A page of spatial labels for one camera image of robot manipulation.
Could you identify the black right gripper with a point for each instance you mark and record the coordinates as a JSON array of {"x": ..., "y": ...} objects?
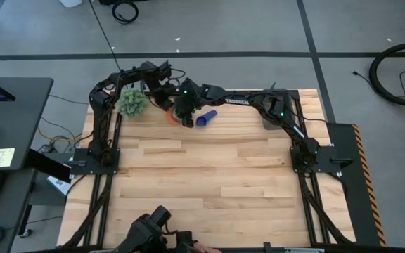
[{"x": 188, "y": 100}]

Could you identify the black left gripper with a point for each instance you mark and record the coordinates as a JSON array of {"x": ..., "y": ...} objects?
[{"x": 164, "y": 93}]

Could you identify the dark blue measuring cup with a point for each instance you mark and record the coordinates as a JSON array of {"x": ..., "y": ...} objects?
[{"x": 206, "y": 117}]

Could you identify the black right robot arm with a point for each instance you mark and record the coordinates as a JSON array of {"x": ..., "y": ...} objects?
[{"x": 237, "y": 101}]

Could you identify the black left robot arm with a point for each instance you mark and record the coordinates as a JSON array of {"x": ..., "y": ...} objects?
[{"x": 100, "y": 123}]

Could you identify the grey plastic basket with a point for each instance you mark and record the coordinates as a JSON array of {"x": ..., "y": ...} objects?
[{"x": 273, "y": 125}]

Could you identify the green potted artificial plant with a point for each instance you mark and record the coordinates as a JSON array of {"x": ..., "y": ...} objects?
[{"x": 132, "y": 102}]

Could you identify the person's hand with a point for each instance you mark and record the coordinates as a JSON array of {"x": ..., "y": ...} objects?
[{"x": 206, "y": 248}]

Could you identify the black box under desk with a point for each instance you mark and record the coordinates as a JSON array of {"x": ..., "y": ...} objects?
[{"x": 48, "y": 165}]

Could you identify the white printed paper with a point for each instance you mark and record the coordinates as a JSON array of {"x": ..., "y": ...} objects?
[{"x": 60, "y": 186}]

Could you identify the black table clamp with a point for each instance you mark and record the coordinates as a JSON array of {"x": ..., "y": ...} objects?
[{"x": 267, "y": 246}]

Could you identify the black desk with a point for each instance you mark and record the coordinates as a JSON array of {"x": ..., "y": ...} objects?
[
  {"x": 19, "y": 116},
  {"x": 12, "y": 211}
]

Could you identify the yellow sticky note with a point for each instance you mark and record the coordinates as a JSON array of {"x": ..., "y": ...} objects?
[{"x": 3, "y": 158}]

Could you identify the black panel with hazard stripe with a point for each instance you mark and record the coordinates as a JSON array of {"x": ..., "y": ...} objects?
[{"x": 353, "y": 196}]

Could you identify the large black hoop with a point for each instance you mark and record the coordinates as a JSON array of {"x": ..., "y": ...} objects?
[{"x": 372, "y": 74}]

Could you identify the black aluminium table frame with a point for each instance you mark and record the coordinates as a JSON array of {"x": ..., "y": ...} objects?
[{"x": 118, "y": 135}]

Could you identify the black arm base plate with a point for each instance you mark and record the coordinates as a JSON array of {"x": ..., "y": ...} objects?
[
  {"x": 111, "y": 168},
  {"x": 329, "y": 154}
]

